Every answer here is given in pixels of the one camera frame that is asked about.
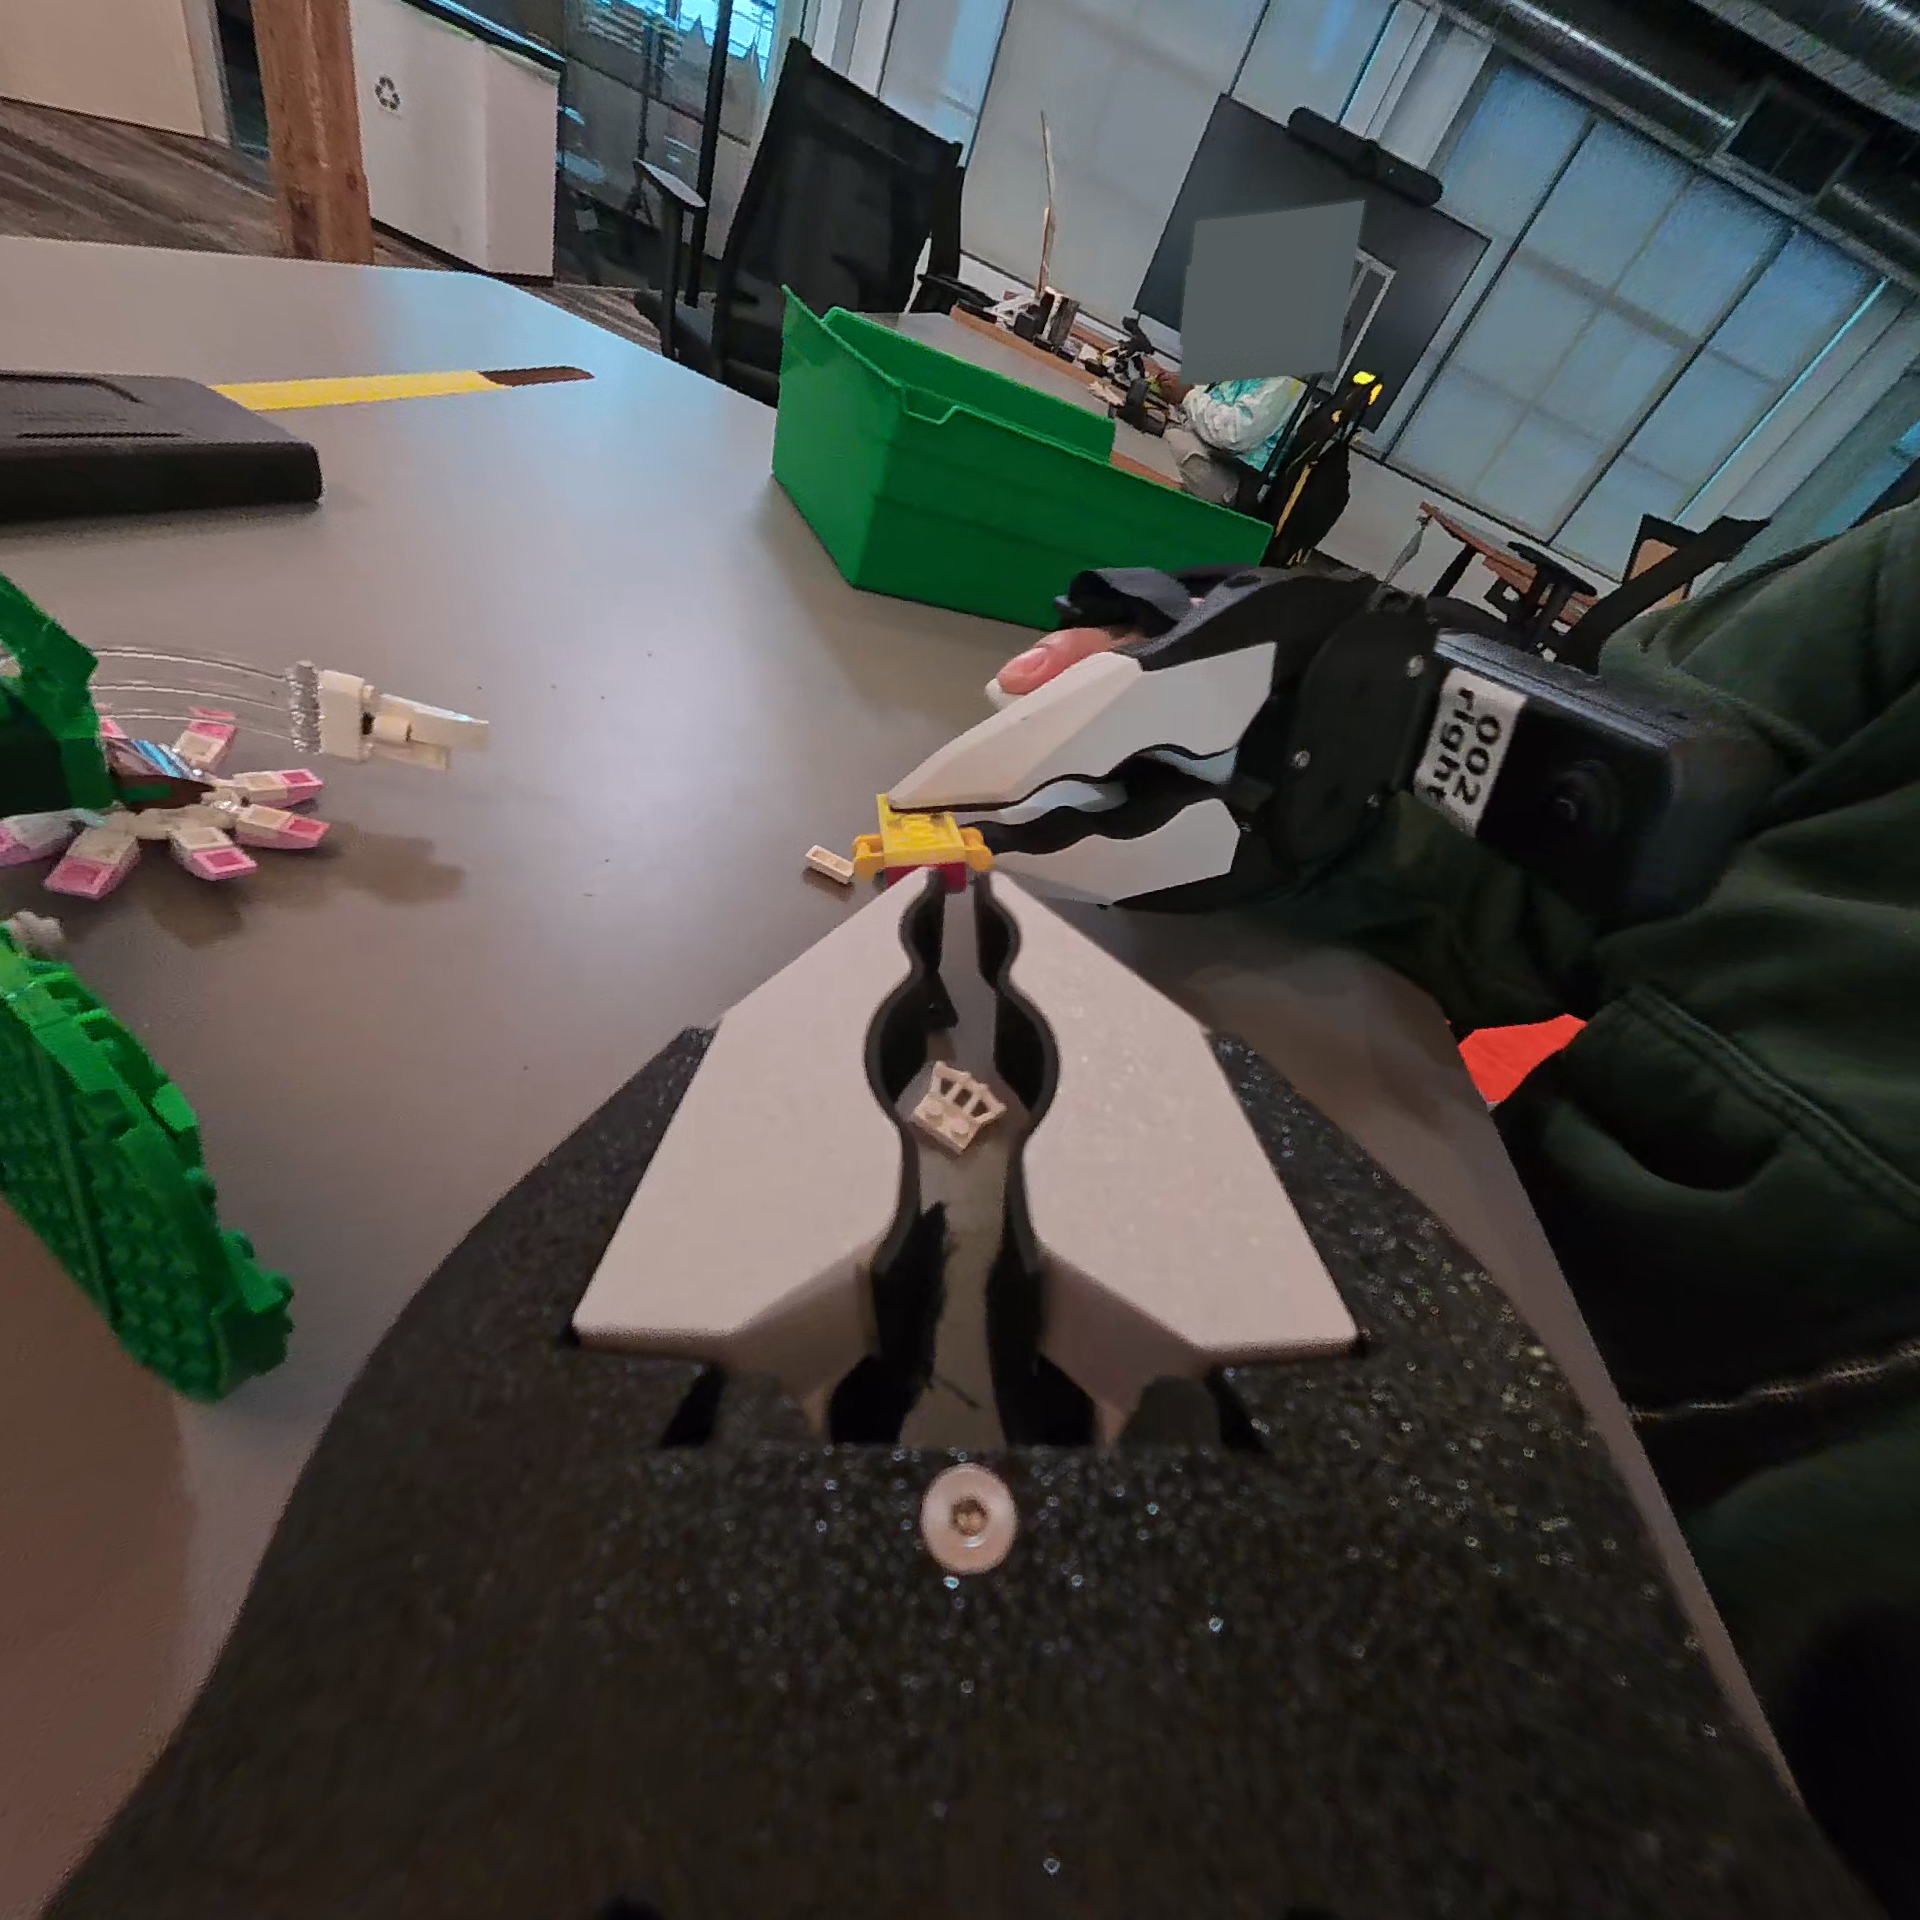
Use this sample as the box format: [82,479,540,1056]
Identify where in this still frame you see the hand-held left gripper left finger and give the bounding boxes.
[573,871,963,1443]

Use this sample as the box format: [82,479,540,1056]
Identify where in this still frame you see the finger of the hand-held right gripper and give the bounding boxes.
[983,776,1250,912]
[883,645,1280,822]

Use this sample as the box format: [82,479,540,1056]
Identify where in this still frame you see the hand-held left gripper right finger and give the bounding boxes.
[976,871,1359,1451]

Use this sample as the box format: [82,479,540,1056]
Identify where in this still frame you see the yellow and magenta lego piece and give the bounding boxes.
[852,799,1002,890]

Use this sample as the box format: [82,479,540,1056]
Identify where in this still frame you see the person's right forearm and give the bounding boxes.
[1290,503,1920,1501]

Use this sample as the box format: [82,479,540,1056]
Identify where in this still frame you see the white crown lego piece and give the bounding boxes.
[902,1058,1005,1155]

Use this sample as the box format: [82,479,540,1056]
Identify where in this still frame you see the white lego piece clear stalks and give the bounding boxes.
[86,642,494,773]

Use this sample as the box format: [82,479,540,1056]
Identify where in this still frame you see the green lego build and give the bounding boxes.
[0,576,296,1406]

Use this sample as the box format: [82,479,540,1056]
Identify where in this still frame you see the pink lego flower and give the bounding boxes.
[0,710,333,902]

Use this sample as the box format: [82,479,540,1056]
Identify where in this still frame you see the person's right hand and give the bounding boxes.
[997,627,1124,701]

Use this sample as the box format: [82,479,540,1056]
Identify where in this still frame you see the orange flat object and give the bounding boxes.
[1455,1015,1591,1114]

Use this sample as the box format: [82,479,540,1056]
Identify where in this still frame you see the green plastic bin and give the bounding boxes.
[770,287,1276,602]

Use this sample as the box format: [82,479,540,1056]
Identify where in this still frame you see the black and yellow chair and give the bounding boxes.
[1263,365,1384,568]

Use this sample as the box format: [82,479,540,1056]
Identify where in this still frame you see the background wooden desk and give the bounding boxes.
[895,292,1191,484]

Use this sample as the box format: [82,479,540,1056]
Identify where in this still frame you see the black office chair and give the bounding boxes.
[635,36,972,410]

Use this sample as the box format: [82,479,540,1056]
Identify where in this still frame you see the black video bar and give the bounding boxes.
[1284,104,1447,208]

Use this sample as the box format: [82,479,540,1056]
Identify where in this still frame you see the yellow tape strip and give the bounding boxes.
[210,365,597,413]

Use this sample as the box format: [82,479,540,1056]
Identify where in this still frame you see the white recycling bin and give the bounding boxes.
[351,0,567,282]

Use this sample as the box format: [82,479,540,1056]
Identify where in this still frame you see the black flat device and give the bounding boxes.
[0,373,327,526]

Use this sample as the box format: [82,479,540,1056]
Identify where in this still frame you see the wall television screen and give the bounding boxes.
[1134,94,1496,440]

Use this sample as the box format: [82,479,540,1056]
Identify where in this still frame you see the wooden post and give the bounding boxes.
[246,0,375,268]

